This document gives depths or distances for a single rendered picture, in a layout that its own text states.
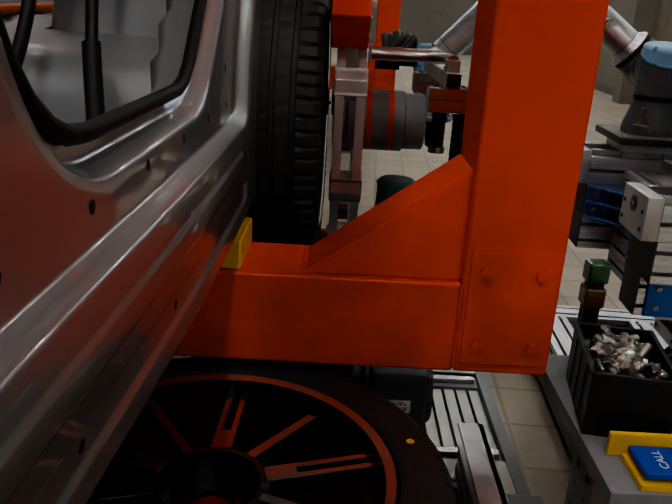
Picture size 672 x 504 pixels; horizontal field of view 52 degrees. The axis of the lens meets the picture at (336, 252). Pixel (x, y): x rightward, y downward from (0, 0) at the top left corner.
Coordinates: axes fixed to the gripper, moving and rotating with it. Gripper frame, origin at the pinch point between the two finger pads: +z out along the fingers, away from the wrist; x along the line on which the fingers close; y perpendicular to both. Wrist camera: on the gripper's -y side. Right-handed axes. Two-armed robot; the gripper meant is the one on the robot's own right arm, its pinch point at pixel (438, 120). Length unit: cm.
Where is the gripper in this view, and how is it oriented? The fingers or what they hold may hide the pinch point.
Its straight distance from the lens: 183.8
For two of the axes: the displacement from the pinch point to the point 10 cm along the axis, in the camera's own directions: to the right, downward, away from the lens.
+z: -0.1, 3.3, -9.4
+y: 0.5, -9.4, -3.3
